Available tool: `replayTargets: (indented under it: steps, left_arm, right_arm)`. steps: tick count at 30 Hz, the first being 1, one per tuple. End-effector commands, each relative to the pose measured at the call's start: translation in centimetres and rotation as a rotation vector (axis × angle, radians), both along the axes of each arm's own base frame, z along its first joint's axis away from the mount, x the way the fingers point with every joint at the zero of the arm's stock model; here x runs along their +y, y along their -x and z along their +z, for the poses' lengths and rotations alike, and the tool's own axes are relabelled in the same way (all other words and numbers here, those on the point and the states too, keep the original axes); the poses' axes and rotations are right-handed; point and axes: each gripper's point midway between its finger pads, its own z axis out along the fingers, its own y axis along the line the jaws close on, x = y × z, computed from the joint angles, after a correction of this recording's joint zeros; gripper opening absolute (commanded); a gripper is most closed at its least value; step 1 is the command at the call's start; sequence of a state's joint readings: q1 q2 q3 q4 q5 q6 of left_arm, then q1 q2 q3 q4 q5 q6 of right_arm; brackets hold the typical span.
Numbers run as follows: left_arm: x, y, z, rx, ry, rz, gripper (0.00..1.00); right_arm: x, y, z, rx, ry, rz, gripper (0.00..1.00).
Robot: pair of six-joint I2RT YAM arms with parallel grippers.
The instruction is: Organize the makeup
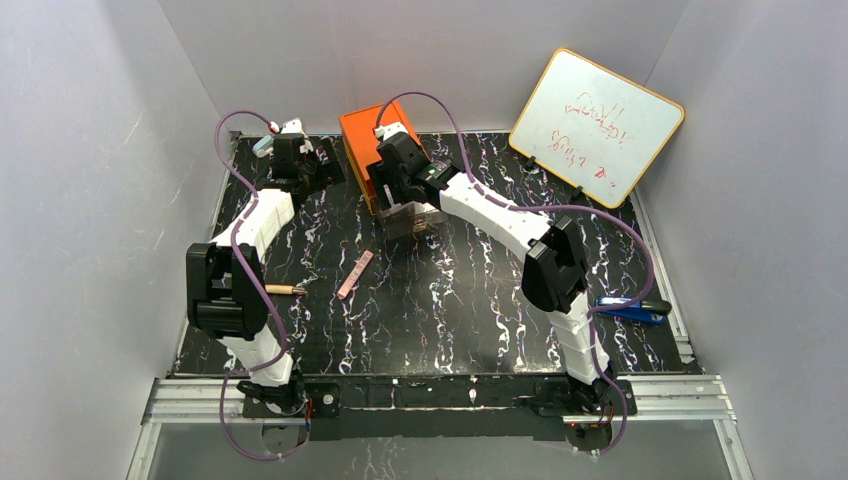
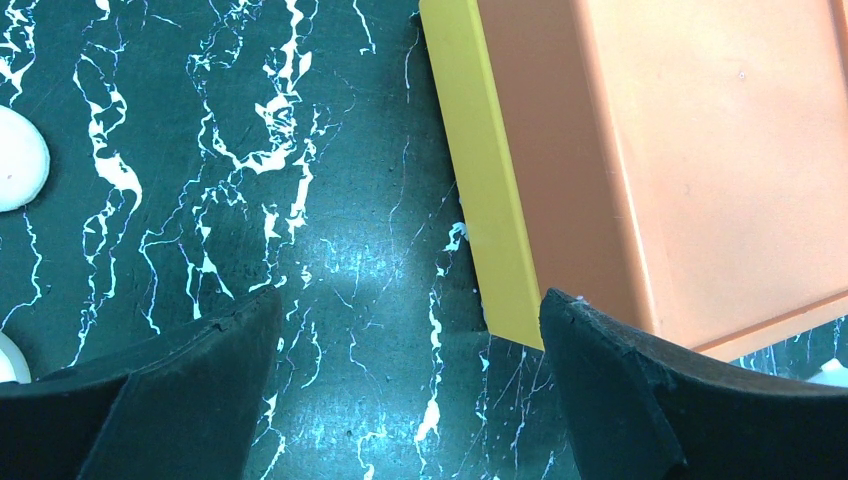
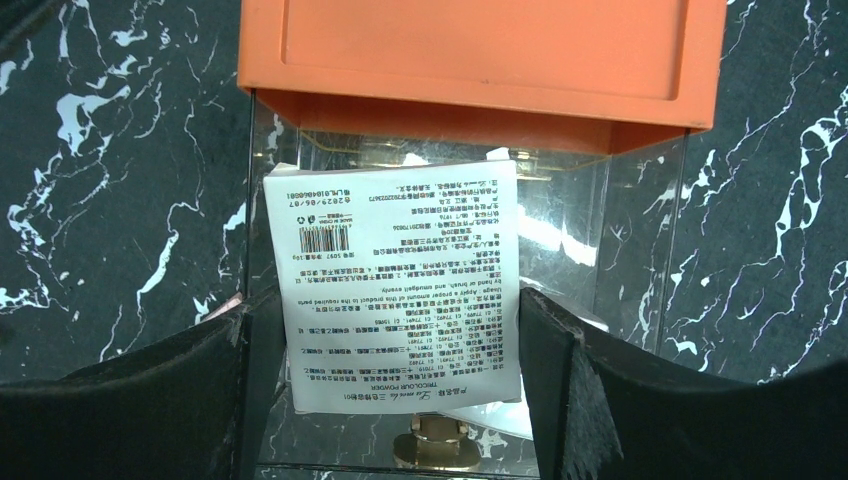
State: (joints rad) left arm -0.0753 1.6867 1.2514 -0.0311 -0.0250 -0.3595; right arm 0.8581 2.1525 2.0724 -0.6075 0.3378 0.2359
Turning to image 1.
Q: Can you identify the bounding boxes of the wooden makeup brush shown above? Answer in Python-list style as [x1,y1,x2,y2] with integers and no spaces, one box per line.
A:
[265,284,307,296]

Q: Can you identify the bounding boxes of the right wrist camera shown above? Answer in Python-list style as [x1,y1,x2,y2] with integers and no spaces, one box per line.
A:
[374,122,409,142]

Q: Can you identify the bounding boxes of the aluminium rail frame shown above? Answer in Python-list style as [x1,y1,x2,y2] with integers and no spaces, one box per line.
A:
[130,373,752,479]

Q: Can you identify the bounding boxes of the purple cable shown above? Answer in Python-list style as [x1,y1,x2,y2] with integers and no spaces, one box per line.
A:
[213,109,313,462]
[374,91,657,457]

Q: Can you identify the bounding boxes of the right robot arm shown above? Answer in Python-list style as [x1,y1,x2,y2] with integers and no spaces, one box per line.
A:
[367,127,609,385]

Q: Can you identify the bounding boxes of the blue black stapler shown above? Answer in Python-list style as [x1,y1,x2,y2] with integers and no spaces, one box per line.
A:
[594,296,673,325]

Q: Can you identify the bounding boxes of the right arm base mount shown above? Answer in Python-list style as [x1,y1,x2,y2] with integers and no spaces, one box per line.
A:
[526,377,638,419]

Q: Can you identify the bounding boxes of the clear plastic drawer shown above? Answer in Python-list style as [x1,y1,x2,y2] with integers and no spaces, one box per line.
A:
[378,202,449,240]

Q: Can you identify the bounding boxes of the yellow framed whiteboard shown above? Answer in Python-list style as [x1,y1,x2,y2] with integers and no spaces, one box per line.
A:
[509,49,685,209]

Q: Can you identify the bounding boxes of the pink lipstick box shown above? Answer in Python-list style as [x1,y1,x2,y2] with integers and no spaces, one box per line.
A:
[336,250,374,300]

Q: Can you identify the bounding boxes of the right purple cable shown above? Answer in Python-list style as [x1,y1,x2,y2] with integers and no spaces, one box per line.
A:
[374,91,657,457]

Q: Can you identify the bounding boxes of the orange drawer organizer box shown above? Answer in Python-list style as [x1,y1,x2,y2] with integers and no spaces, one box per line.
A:
[339,100,419,216]

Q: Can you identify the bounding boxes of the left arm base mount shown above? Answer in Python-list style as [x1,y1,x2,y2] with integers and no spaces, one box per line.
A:
[236,377,341,420]

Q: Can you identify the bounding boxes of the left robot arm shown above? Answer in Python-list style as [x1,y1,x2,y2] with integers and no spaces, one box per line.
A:
[186,132,326,387]

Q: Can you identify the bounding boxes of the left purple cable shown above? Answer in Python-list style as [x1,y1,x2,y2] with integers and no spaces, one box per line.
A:
[213,109,313,462]

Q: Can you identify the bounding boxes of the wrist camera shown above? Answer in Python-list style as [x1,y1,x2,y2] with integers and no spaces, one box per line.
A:
[374,122,409,142]
[279,118,306,136]

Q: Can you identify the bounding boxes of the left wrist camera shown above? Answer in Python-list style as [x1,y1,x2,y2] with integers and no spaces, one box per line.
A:
[279,118,306,136]

